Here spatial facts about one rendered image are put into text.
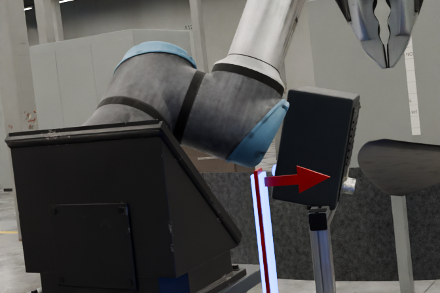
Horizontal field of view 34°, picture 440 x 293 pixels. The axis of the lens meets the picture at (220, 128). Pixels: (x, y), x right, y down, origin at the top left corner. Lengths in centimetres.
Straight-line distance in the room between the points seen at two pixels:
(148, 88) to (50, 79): 1032
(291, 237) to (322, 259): 148
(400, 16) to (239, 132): 46
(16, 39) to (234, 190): 482
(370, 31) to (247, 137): 42
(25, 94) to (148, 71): 626
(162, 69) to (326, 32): 624
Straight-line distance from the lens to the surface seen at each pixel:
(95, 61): 1076
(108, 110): 103
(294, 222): 265
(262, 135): 105
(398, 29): 67
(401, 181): 71
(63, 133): 97
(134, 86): 105
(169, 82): 106
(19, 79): 728
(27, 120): 731
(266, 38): 110
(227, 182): 278
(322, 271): 120
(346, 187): 125
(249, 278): 105
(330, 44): 726
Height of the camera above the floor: 127
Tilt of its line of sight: 3 degrees down
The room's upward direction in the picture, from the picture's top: 6 degrees counter-clockwise
